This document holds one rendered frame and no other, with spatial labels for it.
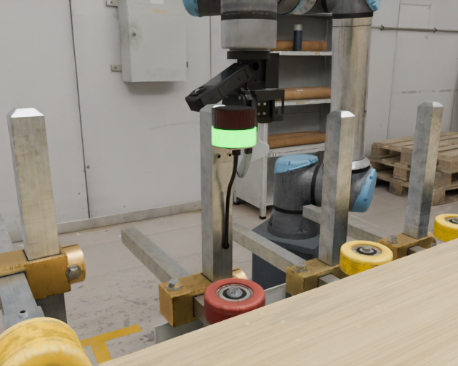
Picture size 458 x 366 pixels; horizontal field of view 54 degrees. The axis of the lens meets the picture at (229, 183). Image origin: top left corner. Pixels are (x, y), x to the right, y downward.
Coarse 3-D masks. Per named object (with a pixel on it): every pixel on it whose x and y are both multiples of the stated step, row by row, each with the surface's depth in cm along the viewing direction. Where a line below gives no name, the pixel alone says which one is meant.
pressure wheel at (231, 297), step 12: (216, 288) 59; (228, 288) 60; (240, 288) 60; (252, 288) 59; (204, 300) 57; (216, 300) 56; (228, 300) 57; (240, 300) 57; (252, 300) 56; (264, 300) 57; (204, 312) 58; (216, 312) 55; (228, 312) 55; (240, 312) 55
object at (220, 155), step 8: (216, 128) 59; (224, 128) 58; (248, 128) 58; (216, 152) 63; (224, 152) 63; (232, 152) 60; (240, 152) 60; (216, 160) 63; (224, 160) 64; (232, 160) 64; (232, 176) 62; (232, 184) 63; (224, 248) 67
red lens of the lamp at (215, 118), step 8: (216, 112) 58; (224, 112) 57; (232, 112) 57; (240, 112) 57; (248, 112) 57; (256, 112) 59; (216, 120) 58; (224, 120) 57; (232, 120) 57; (240, 120) 57; (248, 120) 57; (256, 120) 59; (232, 128) 57; (240, 128) 57
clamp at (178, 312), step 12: (192, 276) 70; (204, 276) 70; (240, 276) 71; (180, 288) 66; (192, 288) 66; (204, 288) 67; (168, 300) 65; (180, 300) 65; (192, 300) 66; (168, 312) 66; (180, 312) 65; (192, 312) 66; (180, 324) 66
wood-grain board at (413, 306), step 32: (416, 256) 70; (448, 256) 70; (320, 288) 60; (352, 288) 60; (384, 288) 60; (416, 288) 60; (448, 288) 60; (224, 320) 53; (256, 320) 53; (288, 320) 53; (320, 320) 53; (352, 320) 53; (384, 320) 53; (416, 320) 53; (448, 320) 53; (160, 352) 47; (192, 352) 47; (224, 352) 47; (256, 352) 47; (288, 352) 47; (320, 352) 47; (352, 352) 47; (384, 352) 47; (416, 352) 47; (448, 352) 47
